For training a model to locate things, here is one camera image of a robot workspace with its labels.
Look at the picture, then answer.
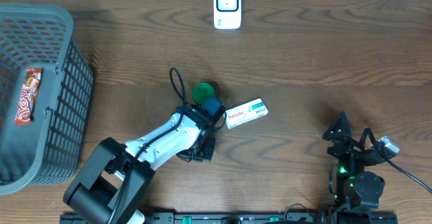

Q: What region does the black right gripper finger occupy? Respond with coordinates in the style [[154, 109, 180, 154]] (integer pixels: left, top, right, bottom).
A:
[[358, 128, 376, 150], [322, 111, 352, 142]]

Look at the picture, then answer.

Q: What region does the green lid jar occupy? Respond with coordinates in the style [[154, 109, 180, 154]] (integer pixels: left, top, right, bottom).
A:
[[192, 82, 215, 105]]

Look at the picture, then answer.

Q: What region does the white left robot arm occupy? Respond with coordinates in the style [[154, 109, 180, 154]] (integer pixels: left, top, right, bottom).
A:
[[63, 105, 225, 223]]

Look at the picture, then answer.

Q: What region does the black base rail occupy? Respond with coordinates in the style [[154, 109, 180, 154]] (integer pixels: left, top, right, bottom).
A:
[[59, 211, 399, 224]]

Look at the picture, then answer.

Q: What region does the white barcode scanner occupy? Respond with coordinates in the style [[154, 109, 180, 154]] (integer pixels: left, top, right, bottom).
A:
[[213, 0, 242, 30]]

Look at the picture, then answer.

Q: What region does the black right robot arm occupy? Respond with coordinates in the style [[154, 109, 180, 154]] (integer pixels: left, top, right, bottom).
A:
[[322, 111, 385, 212]]

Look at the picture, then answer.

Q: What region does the red Top chocolate bar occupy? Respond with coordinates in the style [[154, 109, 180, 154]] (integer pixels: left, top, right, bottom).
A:
[[14, 67, 43, 125]]

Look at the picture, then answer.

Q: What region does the white Panadol box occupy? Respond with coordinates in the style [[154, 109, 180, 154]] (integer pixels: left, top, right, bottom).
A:
[[225, 98, 269, 129]]

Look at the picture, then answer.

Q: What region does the grey plastic basket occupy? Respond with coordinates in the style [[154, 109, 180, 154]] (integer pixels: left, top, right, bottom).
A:
[[1, 3, 94, 196]]

